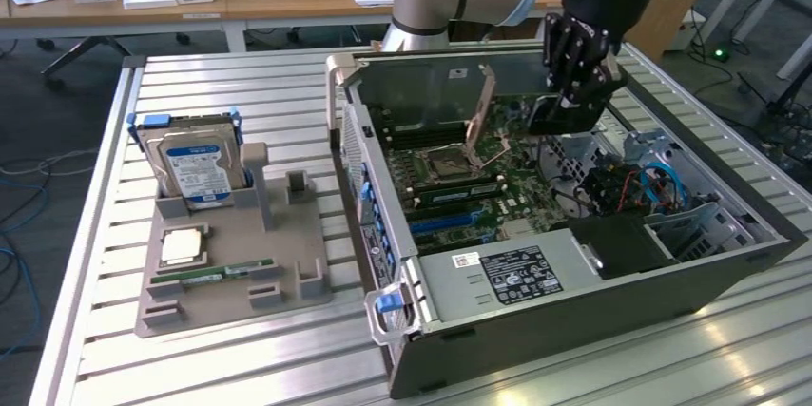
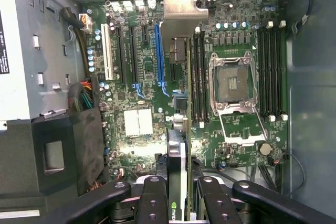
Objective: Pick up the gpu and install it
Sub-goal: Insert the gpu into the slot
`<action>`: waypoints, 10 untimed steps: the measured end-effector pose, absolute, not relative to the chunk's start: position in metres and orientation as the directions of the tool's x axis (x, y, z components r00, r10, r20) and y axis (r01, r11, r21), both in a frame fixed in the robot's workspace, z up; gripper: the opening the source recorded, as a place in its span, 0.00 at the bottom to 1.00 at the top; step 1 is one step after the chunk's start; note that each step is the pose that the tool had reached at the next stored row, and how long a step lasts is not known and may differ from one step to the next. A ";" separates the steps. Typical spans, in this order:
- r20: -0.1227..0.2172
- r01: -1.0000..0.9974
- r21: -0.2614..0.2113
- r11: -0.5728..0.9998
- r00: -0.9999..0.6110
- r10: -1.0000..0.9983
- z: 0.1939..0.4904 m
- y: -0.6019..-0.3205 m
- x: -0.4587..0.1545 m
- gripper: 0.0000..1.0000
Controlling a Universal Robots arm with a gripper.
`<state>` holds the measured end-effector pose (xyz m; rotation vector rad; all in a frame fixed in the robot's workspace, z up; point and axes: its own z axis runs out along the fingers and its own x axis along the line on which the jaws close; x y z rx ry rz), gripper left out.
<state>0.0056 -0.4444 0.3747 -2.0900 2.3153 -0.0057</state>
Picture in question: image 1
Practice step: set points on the green RAM stick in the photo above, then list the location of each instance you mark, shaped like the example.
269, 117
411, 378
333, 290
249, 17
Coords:
210, 273
461, 192

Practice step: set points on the silver disk bay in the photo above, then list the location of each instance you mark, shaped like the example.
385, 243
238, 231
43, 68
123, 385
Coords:
698, 230

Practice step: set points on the wooden desk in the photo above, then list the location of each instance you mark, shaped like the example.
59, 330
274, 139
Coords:
63, 13

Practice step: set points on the black device green light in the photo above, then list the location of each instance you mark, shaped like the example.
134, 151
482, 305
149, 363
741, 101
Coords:
721, 53

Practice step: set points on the silver CPU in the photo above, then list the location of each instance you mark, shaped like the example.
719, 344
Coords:
183, 246

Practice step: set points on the grey parts rack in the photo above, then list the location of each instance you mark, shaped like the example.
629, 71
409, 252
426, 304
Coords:
222, 301

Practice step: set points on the silver drive cage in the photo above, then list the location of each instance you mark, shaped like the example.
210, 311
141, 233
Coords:
578, 163

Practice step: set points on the CPU socket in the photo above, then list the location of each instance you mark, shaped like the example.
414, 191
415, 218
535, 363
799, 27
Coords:
447, 163

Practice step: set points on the black connector block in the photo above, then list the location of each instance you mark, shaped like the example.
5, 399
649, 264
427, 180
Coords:
603, 189

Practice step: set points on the open black PC case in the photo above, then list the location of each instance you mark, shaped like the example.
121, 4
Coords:
571, 330

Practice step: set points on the green motherboard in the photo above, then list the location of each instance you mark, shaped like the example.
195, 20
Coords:
507, 206

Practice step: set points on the silver power supply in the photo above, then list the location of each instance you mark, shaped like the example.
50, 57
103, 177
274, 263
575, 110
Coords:
457, 292

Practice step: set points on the hard disk blue label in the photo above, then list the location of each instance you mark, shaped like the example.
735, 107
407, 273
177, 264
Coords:
194, 173

